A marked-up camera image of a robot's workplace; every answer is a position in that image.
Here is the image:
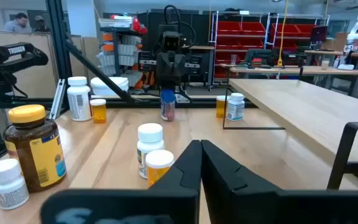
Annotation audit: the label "Tums bottle blue cap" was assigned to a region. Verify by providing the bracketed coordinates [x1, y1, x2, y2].
[160, 89, 177, 122]

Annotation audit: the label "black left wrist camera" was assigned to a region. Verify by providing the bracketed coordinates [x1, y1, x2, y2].
[161, 30, 182, 52]

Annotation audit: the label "brown cardboard panel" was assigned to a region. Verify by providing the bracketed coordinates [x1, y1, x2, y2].
[0, 29, 58, 99]

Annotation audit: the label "wooden shelf black legs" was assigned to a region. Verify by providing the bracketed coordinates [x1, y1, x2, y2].
[222, 65, 358, 190]

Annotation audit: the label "brown bottle yellow cap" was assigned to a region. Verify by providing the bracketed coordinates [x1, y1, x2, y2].
[2, 104, 67, 194]

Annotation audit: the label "white round container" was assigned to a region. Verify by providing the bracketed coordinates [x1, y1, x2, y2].
[89, 77, 130, 96]

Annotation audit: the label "metal shelving red bins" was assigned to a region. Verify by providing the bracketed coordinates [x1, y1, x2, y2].
[209, 11, 331, 83]

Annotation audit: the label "long wooden table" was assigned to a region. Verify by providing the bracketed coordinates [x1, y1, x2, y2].
[219, 63, 358, 97]

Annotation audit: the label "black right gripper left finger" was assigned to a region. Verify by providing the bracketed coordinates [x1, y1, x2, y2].
[40, 139, 202, 224]

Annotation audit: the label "yellow hanging cable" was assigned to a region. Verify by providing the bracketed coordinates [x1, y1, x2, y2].
[277, 0, 289, 68]

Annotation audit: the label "orange pill vial white cap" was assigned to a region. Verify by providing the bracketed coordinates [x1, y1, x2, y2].
[145, 149, 175, 187]
[89, 98, 108, 124]
[215, 95, 229, 119]

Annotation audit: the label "white aspirin bottle green label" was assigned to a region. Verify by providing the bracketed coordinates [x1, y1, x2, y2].
[136, 123, 165, 180]

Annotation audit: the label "black metal rig frame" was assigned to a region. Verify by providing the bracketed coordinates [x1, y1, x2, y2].
[0, 0, 257, 121]

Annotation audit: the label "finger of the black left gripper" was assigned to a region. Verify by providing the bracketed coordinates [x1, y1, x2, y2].
[156, 55, 172, 90]
[171, 55, 186, 90]

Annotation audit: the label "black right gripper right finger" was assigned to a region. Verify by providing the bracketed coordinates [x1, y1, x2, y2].
[200, 139, 358, 224]

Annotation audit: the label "silver aluminium extrusion bar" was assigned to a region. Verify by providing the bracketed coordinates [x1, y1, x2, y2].
[48, 78, 67, 121]

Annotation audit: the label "person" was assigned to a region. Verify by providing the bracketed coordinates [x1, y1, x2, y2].
[33, 15, 52, 33]
[4, 12, 32, 34]

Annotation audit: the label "dark red laptop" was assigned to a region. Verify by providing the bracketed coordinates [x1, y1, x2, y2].
[310, 25, 328, 43]

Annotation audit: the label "small white Excedrin bottle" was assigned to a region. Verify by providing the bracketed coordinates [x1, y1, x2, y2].
[0, 158, 30, 211]

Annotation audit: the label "black rack with parts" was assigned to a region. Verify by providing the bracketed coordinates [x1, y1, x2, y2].
[96, 14, 149, 90]

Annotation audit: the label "large white bottle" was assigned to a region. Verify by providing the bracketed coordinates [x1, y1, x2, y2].
[67, 76, 93, 122]

